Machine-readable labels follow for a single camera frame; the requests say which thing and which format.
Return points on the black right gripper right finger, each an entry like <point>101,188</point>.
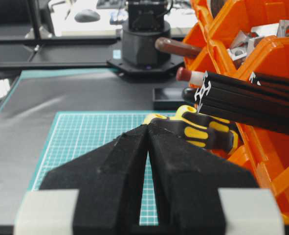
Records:
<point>186,181</point>

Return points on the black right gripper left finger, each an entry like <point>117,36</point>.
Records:
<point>110,183</point>

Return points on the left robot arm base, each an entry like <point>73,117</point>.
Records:
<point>145,24</point>

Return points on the black rack foot left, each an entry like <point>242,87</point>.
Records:
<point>168,98</point>

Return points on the orange container rack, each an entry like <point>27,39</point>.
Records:
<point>264,152</point>

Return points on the yellow black screwdriver long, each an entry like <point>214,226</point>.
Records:
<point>207,131</point>

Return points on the green cutting mat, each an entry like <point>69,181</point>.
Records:
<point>74,133</point>

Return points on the yellow black screwdriver short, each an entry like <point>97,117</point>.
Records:
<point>152,117</point>

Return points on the red white glue bottle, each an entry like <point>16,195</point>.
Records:
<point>193,77</point>

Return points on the pile of aluminium brackets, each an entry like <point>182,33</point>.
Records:
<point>244,43</point>

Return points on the grey computer mouse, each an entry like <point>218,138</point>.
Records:
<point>87,16</point>

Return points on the black handled tool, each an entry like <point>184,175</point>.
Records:
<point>188,95</point>

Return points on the brown wooden tool handle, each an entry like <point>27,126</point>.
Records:
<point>175,47</point>

